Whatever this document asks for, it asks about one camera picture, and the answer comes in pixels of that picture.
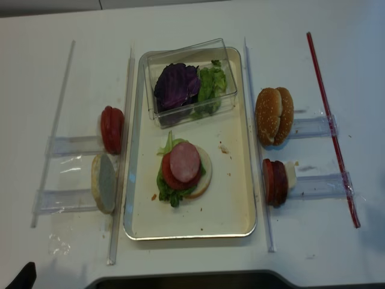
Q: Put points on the tomato slice on bun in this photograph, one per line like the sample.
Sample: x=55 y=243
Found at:
x=171 y=181

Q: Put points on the green lettuce leaf on bun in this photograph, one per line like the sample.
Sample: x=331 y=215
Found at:
x=166 y=193

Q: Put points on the green lettuce in container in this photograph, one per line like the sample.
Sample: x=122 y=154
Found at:
x=213 y=83

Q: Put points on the left tomato slice stack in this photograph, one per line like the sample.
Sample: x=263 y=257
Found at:
x=111 y=127

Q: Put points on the metal baking tray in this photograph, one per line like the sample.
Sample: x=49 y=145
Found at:
x=227 y=208

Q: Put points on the bottom bun slice on tray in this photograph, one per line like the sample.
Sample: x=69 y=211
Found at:
x=205 y=179

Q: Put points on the clear plastic container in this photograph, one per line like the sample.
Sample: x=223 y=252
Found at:
x=199 y=55

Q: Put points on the purple cabbage leaf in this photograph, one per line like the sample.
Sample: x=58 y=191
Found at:
x=176 y=86

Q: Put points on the sesame bun left piece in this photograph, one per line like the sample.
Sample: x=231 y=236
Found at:
x=268 y=111

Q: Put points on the sesame bun piece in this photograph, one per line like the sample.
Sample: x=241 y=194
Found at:
x=286 y=118
x=268 y=111

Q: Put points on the sausage slice stack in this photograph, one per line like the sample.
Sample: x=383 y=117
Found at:
x=276 y=182

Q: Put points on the left bun half standing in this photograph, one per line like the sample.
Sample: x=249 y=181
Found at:
x=103 y=183

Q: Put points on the sesame bun right piece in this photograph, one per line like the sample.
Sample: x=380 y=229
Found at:
x=286 y=118

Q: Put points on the clear upper left channel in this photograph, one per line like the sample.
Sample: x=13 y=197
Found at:
x=74 y=146

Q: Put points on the clear channel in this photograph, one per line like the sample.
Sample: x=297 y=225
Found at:
x=74 y=146
x=332 y=186
x=323 y=126
x=64 y=201

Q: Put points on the white plastic pusher block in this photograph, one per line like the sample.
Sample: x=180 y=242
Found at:
x=290 y=174

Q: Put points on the clear upper right channel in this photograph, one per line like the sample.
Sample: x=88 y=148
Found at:
x=323 y=126

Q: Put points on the clear lower right channel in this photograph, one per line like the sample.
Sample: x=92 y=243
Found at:
x=332 y=186

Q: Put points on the black base edge bottom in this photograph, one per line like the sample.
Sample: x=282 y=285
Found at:
x=251 y=279

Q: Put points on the clear lower left channel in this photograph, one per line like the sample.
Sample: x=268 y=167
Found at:
x=64 y=201

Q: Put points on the black object bottom left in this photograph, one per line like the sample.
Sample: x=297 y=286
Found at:
x=25 y=279

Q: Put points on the clear rail right of tray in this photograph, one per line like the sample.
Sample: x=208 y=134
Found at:
x=271 y=248

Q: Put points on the clear rail of tray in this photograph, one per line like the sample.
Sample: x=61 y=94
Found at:
x=271 y=248
x=114 y=235

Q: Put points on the clear rail left of tray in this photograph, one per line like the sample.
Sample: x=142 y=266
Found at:
x=114 y=235

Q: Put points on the clear rail far left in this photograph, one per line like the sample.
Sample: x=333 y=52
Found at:
x=51 y=139

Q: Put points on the red plastic rail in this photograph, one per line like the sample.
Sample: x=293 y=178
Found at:
x=347 y=184

